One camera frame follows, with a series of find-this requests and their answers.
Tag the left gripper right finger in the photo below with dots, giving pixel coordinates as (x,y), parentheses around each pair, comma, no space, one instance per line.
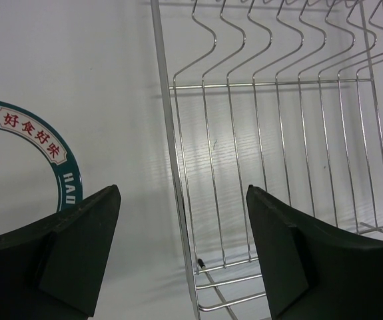
(311,269)

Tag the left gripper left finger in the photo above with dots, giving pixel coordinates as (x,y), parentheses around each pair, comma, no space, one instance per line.
(54,268)

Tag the teal rimmed plate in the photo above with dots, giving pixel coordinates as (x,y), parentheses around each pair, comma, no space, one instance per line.
(46,140)

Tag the wire dish rack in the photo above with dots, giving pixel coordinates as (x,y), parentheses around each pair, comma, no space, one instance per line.
(285,95)

